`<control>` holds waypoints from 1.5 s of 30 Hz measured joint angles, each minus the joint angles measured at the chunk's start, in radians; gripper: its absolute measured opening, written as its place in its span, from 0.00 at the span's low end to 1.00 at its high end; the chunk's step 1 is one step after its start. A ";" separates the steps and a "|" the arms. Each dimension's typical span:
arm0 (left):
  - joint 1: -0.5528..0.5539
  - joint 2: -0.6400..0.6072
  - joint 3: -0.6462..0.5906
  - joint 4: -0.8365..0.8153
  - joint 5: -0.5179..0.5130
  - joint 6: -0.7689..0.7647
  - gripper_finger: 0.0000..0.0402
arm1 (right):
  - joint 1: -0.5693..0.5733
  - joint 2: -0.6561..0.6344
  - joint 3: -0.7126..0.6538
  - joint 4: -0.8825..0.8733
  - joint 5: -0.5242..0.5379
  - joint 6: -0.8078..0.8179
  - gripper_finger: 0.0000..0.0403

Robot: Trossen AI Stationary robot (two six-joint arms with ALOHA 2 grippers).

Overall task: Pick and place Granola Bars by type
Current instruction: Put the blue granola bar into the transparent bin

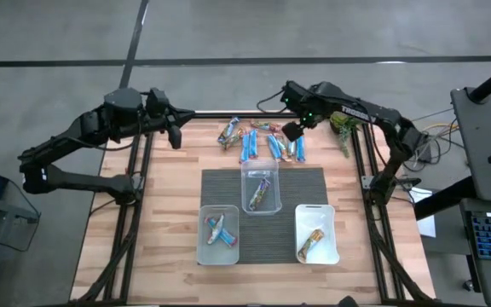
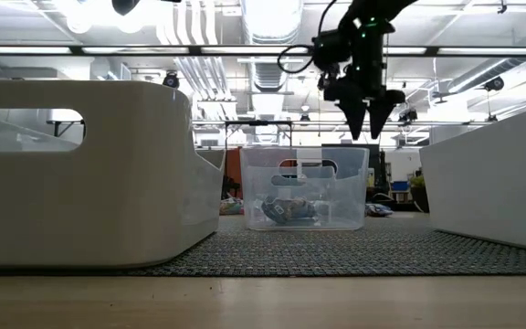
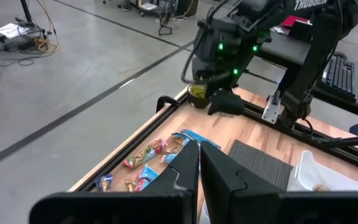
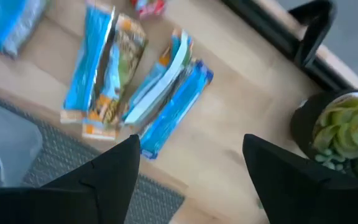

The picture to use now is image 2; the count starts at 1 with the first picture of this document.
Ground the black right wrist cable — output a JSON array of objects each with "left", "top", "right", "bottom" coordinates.
[{"left": 275, "top": 0, "right": 338, "bottom": 75}]

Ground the black ceiling-hung device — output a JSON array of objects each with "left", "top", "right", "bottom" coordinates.
[
  {"left": 482, "top": 75, "right": 506, "bottom": 93},
  {"left": 162, "top": 71, "right": 181, "bottom": 90},
  {"left": 397, "top": 107, "right": 419, "bottom": 126}
]

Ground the linear pendant ceiling light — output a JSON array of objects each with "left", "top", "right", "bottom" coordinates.
[{"left": 0, "top": 44, "right": 526, "bottom": 58}]

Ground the dark woven placemat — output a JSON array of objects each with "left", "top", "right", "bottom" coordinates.
[{"left": 0, "top": 212, "right": 526, "bottom": 278}]

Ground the dark blue Chewy granola bar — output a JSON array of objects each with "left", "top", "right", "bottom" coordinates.
[{"left": 260, "top": 195, "right": 320, "bottom": 226}]

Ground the green and orange granola bar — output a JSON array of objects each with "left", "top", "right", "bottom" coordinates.
[{"left": 219, "top": 196, "right": 246, "bottom": 217}]

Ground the silver ceiling air duct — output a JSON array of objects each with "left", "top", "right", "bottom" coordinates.
[{"left": 239, "top": 0, "right": 308, "bottom": 92}]

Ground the white plastic bin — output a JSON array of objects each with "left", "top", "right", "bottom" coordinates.
[{"left": 418, "top": 101, "right": 526, "bottom": 255}]

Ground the black background cabinet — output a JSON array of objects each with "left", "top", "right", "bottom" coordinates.
[{"left": 321, "top": 143, "right": 385, "bottom": 202}]

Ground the frosted translucent plastic bin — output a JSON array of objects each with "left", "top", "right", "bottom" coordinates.
[{"left": 0, "top": 80, "right": 226, "bottom": 269}]

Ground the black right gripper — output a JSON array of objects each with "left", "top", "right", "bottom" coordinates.
[{"left": 324, "top": 20, "right": 405, "bottom": 141}]

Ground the clear plastic bin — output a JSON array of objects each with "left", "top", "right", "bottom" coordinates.
[{"left": 238, "top": 145, "right": 371, "bottom": 232}]

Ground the orange room partition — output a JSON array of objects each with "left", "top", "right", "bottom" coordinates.
[{"left": 225, "top": 147, "right": 245, "bottom": 198}]

